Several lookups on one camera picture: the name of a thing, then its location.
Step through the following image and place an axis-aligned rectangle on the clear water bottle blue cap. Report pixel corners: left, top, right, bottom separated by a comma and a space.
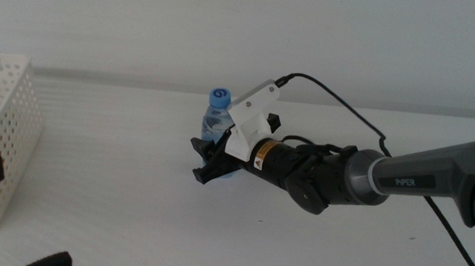
196, 86, 247, 181

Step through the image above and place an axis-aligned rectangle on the white perforated plastic basket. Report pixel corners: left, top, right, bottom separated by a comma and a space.
0, 50, 52, 237

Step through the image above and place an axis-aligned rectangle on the thin black right gripper cable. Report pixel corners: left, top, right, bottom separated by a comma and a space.
279, 133, 360, 158

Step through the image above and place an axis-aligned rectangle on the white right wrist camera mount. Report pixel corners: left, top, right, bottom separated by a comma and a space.
223, 75, 283, 163

